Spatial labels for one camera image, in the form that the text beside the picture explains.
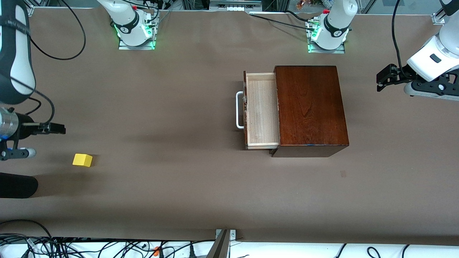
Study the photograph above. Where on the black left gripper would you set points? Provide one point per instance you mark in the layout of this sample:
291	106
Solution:
401	74

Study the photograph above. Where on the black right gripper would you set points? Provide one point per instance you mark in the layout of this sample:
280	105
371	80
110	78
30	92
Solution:
24	130

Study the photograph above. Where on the yellow block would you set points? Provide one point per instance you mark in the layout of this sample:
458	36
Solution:
81	160

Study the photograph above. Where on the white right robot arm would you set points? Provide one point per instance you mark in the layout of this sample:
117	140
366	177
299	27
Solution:
21	53

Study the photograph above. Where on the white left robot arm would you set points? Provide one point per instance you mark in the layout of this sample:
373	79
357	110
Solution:
444	46

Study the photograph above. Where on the black cylinder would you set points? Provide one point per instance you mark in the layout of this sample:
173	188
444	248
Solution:
18	185

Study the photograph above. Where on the dark brown wooden cabinet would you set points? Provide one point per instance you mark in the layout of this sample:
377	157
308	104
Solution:
312	107

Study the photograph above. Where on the orange connector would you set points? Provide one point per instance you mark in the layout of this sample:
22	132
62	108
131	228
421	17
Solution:
156	251

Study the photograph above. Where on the white power strip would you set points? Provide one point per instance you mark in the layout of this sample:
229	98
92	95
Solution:
235	7

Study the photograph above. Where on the aluminium frame corner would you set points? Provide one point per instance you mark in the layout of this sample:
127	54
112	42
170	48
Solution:
438	18

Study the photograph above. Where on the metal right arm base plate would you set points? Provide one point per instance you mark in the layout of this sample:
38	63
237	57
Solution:
136	47

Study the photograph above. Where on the dark grey frame beam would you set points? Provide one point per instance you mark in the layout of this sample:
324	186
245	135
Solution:
218	249

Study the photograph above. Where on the silver metal bracket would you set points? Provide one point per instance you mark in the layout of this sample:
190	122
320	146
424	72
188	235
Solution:
233	234

